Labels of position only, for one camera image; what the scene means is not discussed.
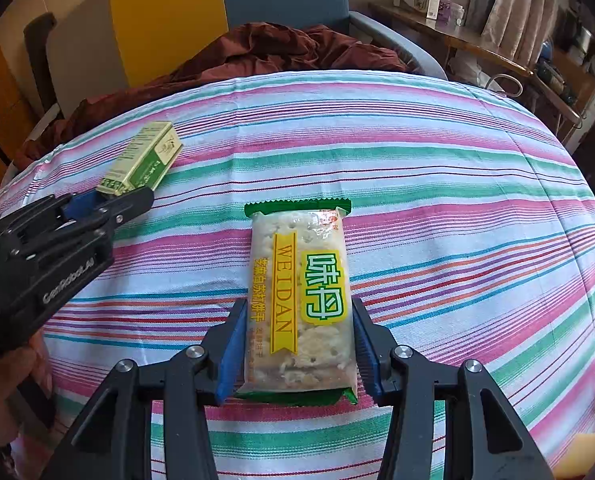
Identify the small green box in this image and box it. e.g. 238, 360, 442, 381
98, 121, 183, 196

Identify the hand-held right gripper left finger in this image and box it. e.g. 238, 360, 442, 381
40, 299, 248, 480

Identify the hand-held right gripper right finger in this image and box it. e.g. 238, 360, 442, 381
351, 297, 558, 480

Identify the maroon duvet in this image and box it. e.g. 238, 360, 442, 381
15, 22, 411, 171

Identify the grey yellow blue chair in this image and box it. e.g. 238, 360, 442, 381
45, 0, 351, 121

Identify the person's left hand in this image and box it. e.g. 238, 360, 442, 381
0, 334, 53, 453

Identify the purple jar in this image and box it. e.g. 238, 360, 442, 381
437, 0, 465, 26

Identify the grey bed rail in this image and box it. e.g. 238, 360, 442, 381
350, 11, 448, 81

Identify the white loop handle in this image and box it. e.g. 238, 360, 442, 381
482, 74, 523, 98

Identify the beige patterned curtain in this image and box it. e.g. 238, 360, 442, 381
470, 0, 561, 68

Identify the wooden wardrobe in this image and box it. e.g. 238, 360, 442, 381
0, 30, 33, 201

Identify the smooth yellow sponge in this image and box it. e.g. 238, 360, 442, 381
552, 435, 595, 480

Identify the green cracker packet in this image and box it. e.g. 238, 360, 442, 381
235, 199, 359, 406

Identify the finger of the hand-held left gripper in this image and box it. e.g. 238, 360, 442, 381
60, 191, 108, 221
95, 187, 156, 233

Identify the wooden desk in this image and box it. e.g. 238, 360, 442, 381
367, 2, 583, 126

